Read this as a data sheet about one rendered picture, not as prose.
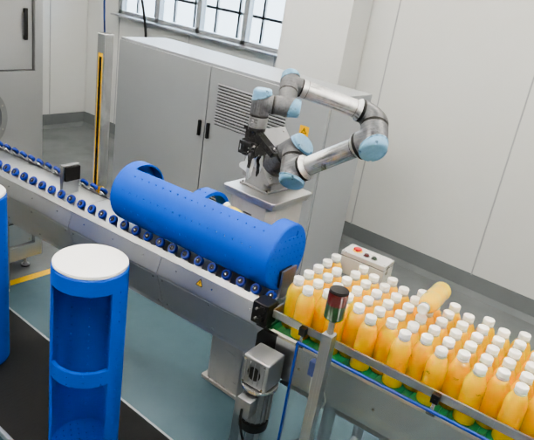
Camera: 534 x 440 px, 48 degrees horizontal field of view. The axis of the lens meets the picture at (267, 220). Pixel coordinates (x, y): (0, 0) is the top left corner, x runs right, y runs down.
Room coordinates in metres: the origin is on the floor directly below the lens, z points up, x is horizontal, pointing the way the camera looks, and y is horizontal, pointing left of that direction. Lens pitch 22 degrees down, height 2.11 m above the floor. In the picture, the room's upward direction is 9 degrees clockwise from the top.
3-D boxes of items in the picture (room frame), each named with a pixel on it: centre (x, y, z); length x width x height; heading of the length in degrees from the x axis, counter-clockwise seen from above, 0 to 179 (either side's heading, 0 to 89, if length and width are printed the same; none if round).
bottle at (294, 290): (1.95, -0.15, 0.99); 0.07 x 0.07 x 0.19
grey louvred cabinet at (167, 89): (4.64, 0.44, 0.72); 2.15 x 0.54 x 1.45; 54
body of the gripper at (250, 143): (2.33, 0.11, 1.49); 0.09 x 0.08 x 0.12; 59
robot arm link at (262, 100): (2.32, 0.09, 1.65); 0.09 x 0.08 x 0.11; 91
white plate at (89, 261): (1.96, 0.62, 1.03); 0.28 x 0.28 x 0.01
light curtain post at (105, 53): (3.18, 0.99, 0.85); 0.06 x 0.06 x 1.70; 59
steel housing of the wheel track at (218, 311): (2.67, 0.78, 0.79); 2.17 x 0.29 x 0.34; 59
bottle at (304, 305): (1.89, -0.19, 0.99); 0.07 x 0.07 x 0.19
